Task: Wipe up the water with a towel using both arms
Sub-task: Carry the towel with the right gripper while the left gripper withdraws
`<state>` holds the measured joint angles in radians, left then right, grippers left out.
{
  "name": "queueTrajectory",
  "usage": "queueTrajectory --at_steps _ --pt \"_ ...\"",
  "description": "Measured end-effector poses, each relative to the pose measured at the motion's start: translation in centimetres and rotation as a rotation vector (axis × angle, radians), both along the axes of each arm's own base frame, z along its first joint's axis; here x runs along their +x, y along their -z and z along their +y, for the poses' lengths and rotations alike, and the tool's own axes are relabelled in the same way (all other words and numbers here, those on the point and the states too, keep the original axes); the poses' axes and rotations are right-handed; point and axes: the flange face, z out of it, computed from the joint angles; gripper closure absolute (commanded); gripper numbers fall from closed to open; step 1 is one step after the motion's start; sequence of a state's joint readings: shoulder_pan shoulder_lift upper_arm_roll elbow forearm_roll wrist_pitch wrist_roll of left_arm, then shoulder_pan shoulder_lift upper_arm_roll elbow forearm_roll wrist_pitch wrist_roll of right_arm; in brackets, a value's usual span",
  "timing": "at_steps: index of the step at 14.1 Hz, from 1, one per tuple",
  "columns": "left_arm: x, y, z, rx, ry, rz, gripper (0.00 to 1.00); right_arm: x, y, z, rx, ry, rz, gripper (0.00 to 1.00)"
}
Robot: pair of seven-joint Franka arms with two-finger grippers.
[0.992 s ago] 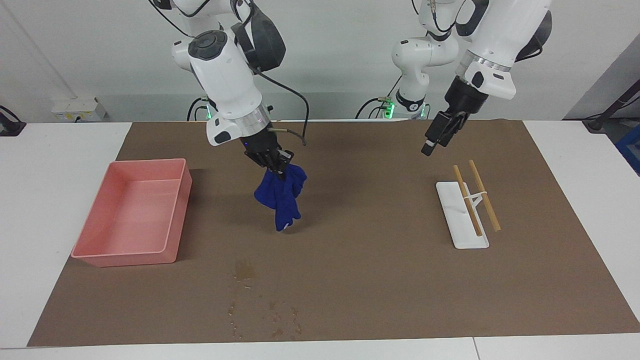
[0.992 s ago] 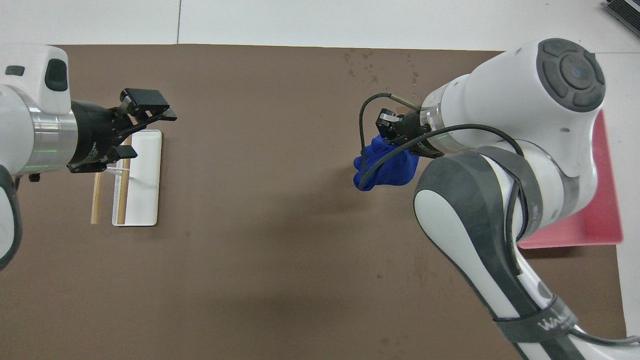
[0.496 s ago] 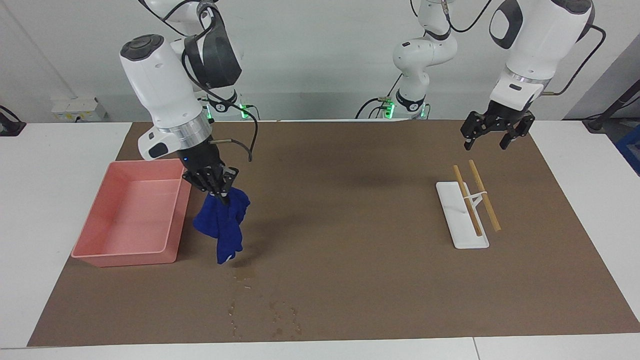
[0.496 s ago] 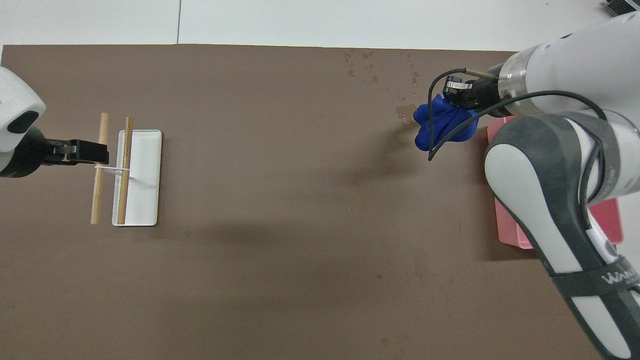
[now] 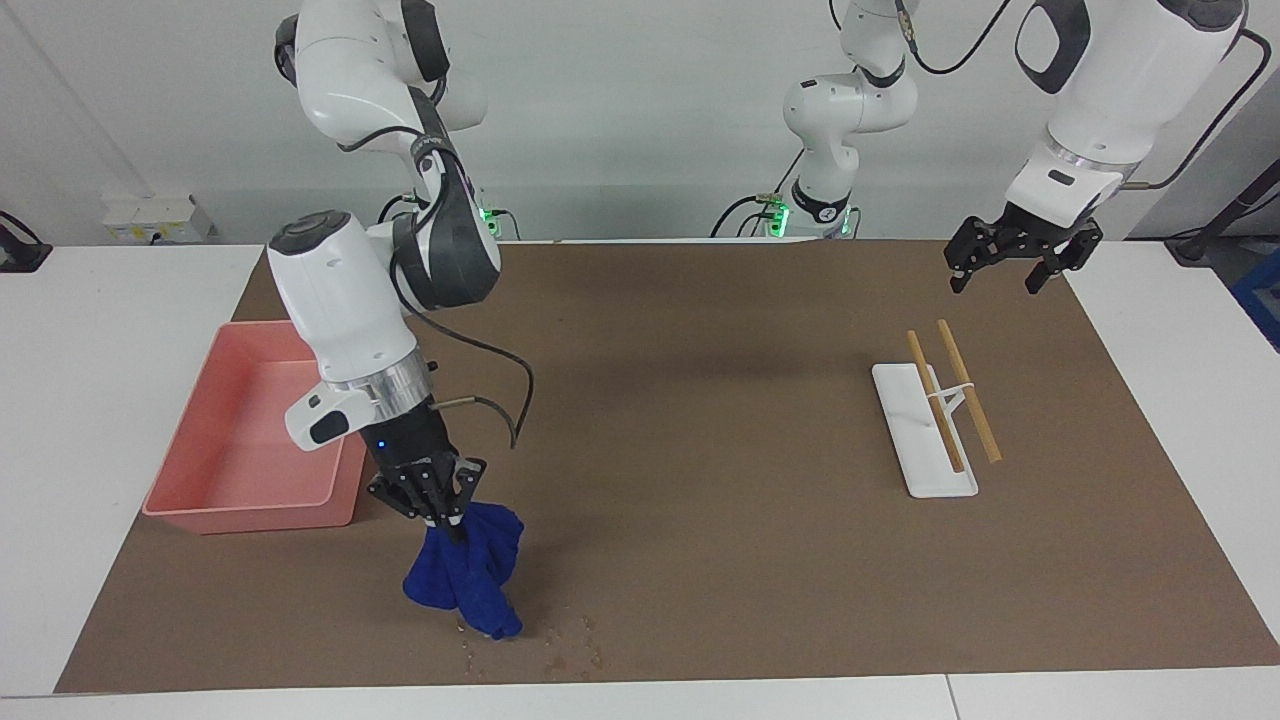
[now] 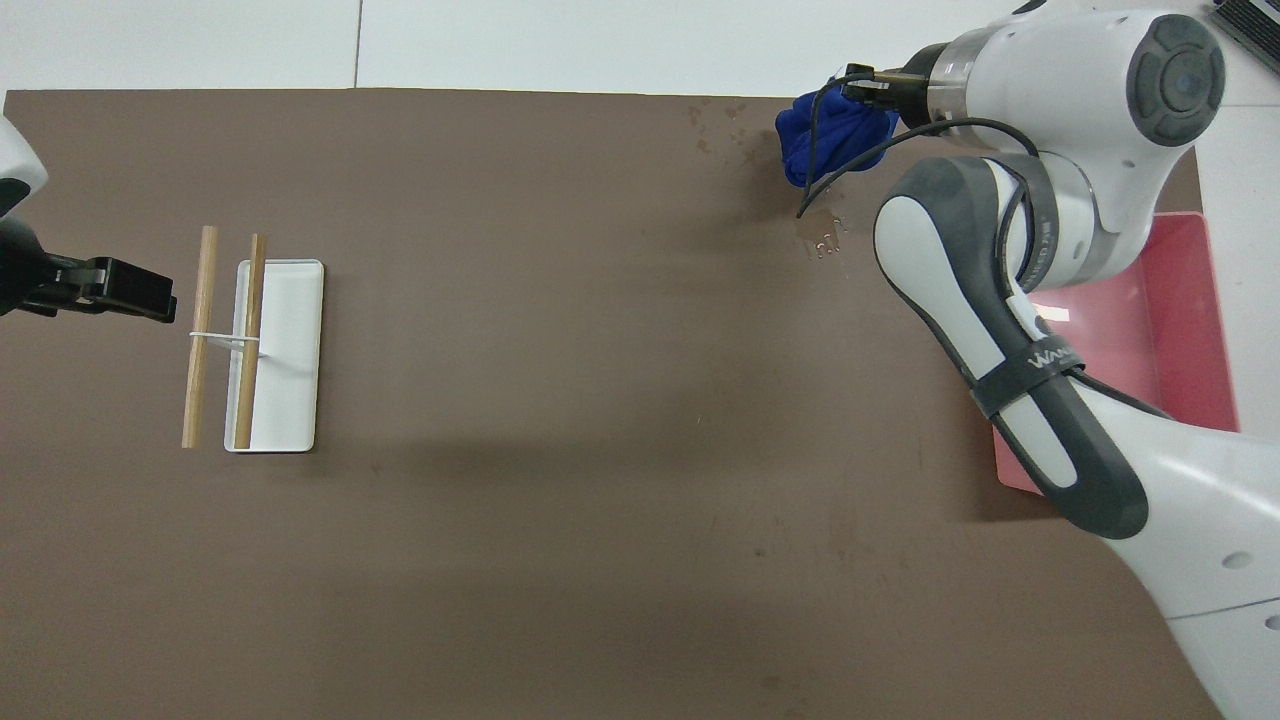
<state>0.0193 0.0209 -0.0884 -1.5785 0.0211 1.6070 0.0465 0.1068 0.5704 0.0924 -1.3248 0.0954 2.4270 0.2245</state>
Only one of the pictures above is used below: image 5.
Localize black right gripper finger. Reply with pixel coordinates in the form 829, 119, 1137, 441
440, 460, 486, 544
368, 470, 441, 526

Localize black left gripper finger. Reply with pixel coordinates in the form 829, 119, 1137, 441
1027, 225, 1104, 294
945, 218, 1006, 294

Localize blue towel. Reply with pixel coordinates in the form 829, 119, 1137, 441
403, 500, 526, 641

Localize spilled water droplets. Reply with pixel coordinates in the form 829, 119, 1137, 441
455, 610, 606, 681

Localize white towel rack wooden rods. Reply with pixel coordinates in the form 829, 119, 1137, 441
872, 319, 1004, 499

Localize black stand pole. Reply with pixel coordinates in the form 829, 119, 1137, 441
1165, 158, 1280, 266

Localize pink plastic bin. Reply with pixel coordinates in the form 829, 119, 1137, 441
142, 320, 369, 535

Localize blue crate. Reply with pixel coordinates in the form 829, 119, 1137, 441
1230, 250, 1280, 353

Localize brown table mat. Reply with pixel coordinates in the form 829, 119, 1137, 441
55, 238, 1280, 694

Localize black table clamp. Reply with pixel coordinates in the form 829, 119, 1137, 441
0, 210, 53, 273

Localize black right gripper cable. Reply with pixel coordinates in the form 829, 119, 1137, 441
340, 125, 536, 451

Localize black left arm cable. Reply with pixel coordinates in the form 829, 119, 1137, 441
893, 0, 1273, 191

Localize black base power cable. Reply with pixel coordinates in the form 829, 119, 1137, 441
710, 150, 803, 241
376, 195, 521, 243

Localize white wall socket box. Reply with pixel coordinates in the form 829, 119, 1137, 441
100, 195, 216, 246

